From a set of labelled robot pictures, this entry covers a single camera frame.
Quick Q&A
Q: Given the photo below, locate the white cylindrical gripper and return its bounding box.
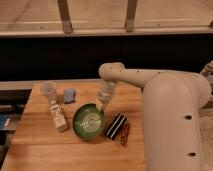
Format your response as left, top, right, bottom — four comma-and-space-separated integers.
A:
96, 81, 116, 111

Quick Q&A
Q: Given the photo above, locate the green ceramic bowl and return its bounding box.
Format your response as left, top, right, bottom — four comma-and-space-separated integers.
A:
72, 103, 105, 141

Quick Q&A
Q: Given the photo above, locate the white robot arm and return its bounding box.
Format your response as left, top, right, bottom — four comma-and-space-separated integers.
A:
97, 62, 212, 171

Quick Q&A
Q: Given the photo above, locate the blue sponge block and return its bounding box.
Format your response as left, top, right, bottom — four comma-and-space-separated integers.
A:
64, 88, 75, 104

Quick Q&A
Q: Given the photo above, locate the black white striped box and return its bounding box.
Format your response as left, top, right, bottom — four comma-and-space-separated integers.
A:
106, 113, 127, 140

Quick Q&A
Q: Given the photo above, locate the red chili pepper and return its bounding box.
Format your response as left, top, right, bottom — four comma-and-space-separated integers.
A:
120, 123, 130, 145

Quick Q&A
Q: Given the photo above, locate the white plastic bottle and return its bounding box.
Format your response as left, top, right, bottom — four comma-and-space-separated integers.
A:
50, 101, 68, 132

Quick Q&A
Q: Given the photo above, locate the right metal railing post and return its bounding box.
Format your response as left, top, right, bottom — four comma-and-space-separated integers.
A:
125, 0, 137, 32

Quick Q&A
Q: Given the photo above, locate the metal railing post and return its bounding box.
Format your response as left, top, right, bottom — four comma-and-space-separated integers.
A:
125, 0, 137, 32
57, 0, 73, 34

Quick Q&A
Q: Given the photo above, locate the left metal railing post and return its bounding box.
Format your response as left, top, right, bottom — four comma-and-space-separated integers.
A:
57, 0, 73, 34

